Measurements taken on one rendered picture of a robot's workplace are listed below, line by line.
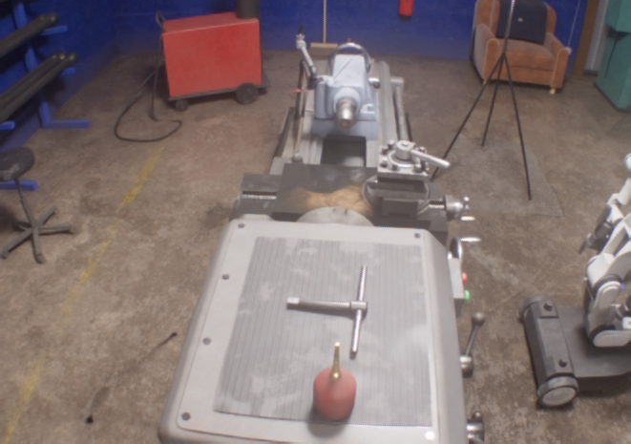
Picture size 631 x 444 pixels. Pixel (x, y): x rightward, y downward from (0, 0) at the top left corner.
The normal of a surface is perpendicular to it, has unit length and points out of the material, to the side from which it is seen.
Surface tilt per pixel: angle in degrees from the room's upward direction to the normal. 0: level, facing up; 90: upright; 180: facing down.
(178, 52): 90
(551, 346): 0
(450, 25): 90
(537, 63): 90
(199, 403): 0
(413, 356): 0
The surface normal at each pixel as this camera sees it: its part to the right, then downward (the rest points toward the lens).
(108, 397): 0.00, -0.79
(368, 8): -0.09, 0.61
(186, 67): 0.25, 0.59
